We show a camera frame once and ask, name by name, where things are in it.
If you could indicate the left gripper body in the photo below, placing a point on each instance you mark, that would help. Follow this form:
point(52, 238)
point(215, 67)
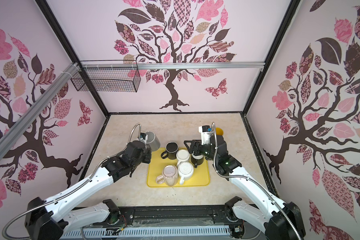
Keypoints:
point(146, 156)

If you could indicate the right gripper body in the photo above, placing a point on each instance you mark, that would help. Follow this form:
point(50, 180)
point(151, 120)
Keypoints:
point(206, 151)

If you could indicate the grey ceramic mug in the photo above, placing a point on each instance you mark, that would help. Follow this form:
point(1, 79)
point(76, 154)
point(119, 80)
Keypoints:
point(152, 141)

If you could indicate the blue butterfly mug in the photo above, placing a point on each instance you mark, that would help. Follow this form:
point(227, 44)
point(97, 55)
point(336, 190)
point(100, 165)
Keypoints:
point(219, 134)

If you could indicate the pink iridescent mug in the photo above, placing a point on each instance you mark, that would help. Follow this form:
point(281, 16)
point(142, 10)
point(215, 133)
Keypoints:
point(169, 176)

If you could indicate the black mug white base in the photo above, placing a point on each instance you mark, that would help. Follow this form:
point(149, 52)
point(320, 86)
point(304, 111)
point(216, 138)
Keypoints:
point(197, 160)

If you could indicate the small white ceramic mug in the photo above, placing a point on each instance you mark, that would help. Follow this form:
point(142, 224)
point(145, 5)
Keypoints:
point(182, 156)

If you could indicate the black ceramic mug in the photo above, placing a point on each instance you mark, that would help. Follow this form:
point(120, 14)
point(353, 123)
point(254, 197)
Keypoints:
point(170, 152)

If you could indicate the yellow plastic tray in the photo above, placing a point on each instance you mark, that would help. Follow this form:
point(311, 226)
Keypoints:
point(200, 177)

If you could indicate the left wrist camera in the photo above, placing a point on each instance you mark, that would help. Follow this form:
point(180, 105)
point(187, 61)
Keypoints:
point(143, 137)

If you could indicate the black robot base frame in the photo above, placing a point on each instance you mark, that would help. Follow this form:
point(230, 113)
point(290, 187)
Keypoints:
point(286, 224)

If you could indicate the black wire basket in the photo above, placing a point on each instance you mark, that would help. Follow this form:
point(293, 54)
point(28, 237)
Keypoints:
point(107, 76)

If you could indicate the aluminium rail back wall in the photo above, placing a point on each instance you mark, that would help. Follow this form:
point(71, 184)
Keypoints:
point(177, 66)

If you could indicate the aluminium rail wall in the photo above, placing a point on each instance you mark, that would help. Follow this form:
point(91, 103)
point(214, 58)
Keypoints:
point(177, 66)
point(15, 132)

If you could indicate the white slotted cable duct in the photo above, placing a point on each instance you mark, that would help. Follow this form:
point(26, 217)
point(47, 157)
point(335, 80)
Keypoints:
point(148, 232)

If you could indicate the aluminium rail left wall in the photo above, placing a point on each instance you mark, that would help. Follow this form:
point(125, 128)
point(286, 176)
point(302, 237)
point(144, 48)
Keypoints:
point(15, 132)

